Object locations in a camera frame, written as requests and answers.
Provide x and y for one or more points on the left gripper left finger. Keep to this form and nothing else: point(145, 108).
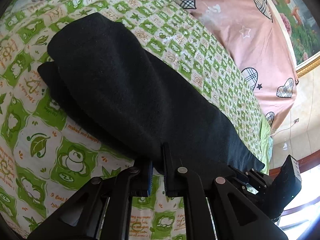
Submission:
point(101, 209)

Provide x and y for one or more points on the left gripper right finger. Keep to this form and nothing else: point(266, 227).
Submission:
point(219, 211)

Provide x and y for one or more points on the black pants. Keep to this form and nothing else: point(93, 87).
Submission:
point(133, 102)

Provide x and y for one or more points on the pink heart-print quilt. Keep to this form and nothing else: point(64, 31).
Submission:
point(254, 37)

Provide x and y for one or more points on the landscape painting gold frame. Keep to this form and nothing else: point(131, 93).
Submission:
point(303, 31)

